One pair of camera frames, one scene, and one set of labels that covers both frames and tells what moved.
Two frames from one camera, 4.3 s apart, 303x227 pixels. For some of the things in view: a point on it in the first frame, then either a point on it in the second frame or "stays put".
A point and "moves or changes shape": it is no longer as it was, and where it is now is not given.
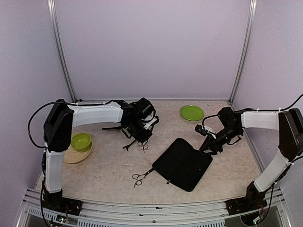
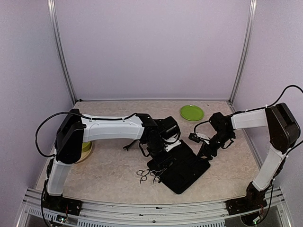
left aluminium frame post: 52,10 stays put
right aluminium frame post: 250,27 stays put
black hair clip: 127,146 stays put
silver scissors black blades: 144,144 moves or changes shape
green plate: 191,112 stays put
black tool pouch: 182,164 moves or changes shape
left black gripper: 142,138 -> 157,160
